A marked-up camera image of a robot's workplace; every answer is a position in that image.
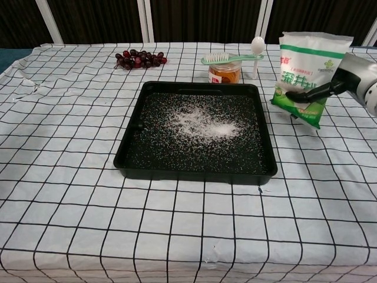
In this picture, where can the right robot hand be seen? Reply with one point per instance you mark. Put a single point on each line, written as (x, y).
(356, 73)

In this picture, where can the white green-printed wrapper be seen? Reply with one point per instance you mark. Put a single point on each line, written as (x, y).
(303, 59)

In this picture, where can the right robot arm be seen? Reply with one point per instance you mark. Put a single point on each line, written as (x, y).
(372, 103)

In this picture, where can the black baking tray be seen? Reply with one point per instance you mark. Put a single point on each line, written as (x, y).
(153, 159)

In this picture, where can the white plastic spoon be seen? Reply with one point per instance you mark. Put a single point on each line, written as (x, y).
(257, 44)

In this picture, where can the clear jar with orange contents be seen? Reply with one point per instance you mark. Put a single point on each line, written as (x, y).
(224, 75)

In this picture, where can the green brush with white bristles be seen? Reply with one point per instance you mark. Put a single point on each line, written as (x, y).
(218, 57)

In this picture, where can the white salt pile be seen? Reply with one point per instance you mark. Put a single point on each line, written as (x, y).
(212, 125)

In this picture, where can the dark red grape bunch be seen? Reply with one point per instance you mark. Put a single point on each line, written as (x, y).
(138, 60)

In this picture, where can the white black-checked tablecloth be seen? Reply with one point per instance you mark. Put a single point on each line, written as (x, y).
(88, 206)

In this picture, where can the white partition frame post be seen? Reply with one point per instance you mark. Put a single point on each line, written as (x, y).
(50, 23)
(266, 20)
(370, 32)
(147, 20)

